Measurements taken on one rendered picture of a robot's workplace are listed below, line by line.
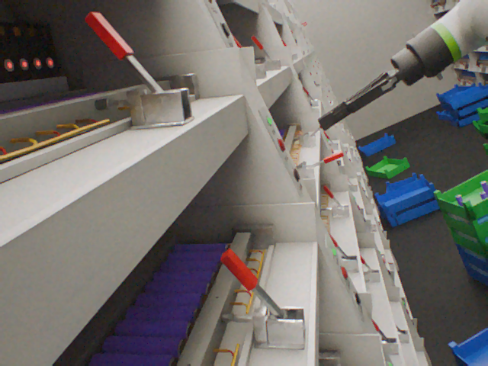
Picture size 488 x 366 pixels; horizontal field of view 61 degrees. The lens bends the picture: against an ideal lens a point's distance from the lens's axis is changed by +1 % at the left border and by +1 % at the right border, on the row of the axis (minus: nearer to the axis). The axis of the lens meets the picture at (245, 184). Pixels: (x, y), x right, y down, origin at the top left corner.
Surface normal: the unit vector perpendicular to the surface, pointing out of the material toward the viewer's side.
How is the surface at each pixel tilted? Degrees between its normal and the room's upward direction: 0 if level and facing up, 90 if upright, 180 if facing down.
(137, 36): 90
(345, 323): 90
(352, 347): 90
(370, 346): 90
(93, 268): 111
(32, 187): 21
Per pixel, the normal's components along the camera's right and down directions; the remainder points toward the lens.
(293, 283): -0.11, -0.95
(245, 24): -0.18, 0.32
